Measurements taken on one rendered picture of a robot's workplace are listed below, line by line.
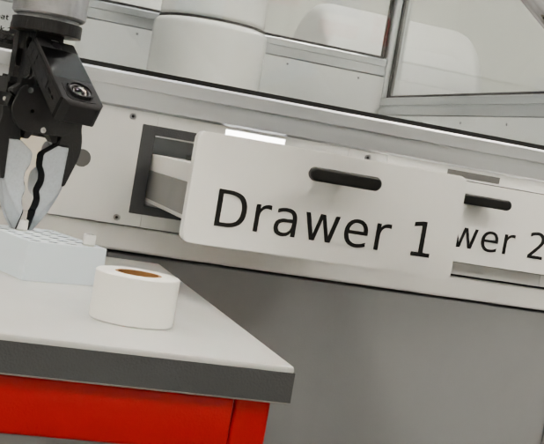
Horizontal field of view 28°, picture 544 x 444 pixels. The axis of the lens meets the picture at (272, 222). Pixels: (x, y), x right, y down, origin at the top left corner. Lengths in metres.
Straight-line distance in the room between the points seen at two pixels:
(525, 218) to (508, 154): 0.09
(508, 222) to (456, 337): 0.18
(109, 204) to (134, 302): 0.52
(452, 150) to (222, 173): 0.52
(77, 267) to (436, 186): 0.37
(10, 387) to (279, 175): 0.40
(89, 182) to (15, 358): 0.62
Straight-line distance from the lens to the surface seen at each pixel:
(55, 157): 1.15
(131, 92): 1.40
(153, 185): 1.36
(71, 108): 1.06
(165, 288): 0.90
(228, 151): 1.08
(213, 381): 0.82
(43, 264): 1.07
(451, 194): 1.16
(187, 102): 1.41
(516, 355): 1.63
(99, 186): 1.39
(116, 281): 0.89
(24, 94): 1.13
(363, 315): 1.52
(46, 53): 1.12
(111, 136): 1.39
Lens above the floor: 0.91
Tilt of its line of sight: 3 degrees down
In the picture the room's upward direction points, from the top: 10 degrees clockwise
